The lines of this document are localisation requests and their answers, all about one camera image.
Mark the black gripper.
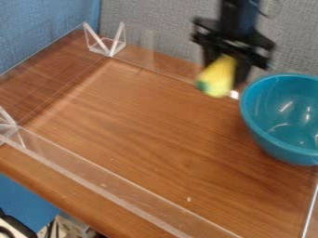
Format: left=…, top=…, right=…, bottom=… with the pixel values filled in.
left=191, top=0, right=275, bottom=88

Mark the yellow toy banana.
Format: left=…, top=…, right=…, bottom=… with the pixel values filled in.
left=196, top=55, right=237, bottom=98

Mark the blue plastic bowl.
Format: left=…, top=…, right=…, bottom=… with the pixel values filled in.
left=239, top=73, right=318, bottom=166

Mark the clear acrylic back barrier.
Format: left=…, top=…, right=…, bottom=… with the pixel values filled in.
left=108, top=29, right=318, bottom=100

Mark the clear acrylic barrier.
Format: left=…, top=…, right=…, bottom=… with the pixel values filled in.
left=108, top=29, right=318, bottom=100
left=0, top=22, right=102, bottom=122
left=5, top=127, right=239, bottom=238

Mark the clear acrylic left barrier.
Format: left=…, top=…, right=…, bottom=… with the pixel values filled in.
left=0, top=22, right=102, bottom=122

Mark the clear acrylic front barrier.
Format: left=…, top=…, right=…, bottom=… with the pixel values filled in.
left=5, top=127, right=239, bottom=238

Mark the clear acrylic corner bracket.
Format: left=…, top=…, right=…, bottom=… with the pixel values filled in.
left=81, top=22, right=127, bottom=58

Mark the clear acrylic left bracket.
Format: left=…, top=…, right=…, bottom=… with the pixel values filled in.
left=0, top=106, right=24, bottom=147

